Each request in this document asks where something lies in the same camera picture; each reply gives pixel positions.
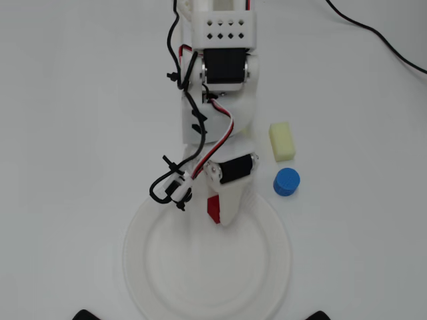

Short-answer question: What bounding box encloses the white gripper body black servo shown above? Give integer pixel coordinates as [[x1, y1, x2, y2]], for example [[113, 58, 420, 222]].
[[184, 128, 261, 193]]

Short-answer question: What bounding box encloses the red cube block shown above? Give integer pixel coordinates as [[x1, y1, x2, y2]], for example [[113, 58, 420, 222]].
[[206, 195, 222, 225]]

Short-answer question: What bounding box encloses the blue cylinder block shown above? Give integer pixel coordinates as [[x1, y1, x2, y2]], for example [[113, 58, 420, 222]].
[[273, 167, 301, 198]]

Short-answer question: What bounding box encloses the pale yellow foam block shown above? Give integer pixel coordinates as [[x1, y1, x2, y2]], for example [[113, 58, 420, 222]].
[[268, 121, 297, 163]]

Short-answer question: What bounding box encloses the white round plate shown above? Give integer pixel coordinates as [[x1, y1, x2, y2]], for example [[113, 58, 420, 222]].
[[122, 191, 294, 320]]

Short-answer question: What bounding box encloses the black stand foot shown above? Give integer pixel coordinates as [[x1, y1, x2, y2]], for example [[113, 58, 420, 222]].
[[306, 310, 334, 320], [72, 309, 101, 320]]

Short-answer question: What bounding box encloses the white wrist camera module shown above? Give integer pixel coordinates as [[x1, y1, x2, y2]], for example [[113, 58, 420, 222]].
[[165, 171, 194, 211]]

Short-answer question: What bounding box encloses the red white black servo wire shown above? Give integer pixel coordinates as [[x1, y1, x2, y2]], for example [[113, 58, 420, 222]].
[[179, 43, 236, 179]]

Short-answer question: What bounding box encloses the black camera cable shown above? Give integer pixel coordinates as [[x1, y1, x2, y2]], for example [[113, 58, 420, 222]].
[[149, 0, 208, 205]]

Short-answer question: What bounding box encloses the black power cable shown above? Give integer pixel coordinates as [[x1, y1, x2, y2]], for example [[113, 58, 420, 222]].
[[325, 0, 427, 75]]

